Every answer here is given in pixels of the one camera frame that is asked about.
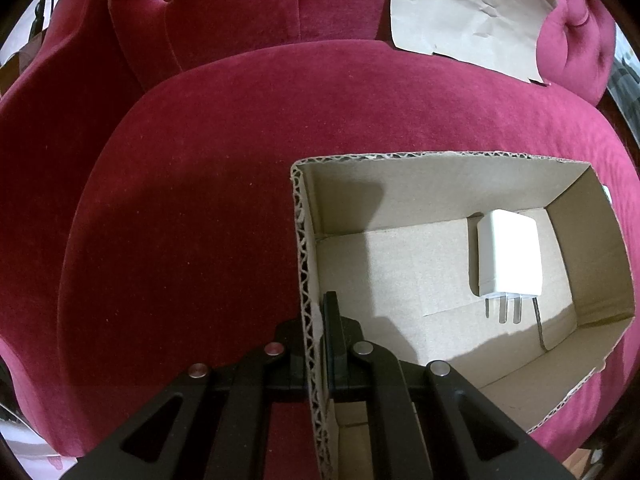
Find cardboard box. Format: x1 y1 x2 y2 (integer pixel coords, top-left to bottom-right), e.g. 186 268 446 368
291 152 639 479

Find large white charger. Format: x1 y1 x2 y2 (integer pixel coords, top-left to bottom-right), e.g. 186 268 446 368
476 209 542 324

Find red velvet armchair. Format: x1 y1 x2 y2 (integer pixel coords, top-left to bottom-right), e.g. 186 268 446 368
1 0 639 479

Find brown paper sheet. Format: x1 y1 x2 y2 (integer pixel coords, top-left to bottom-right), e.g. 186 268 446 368
390 0 555 84

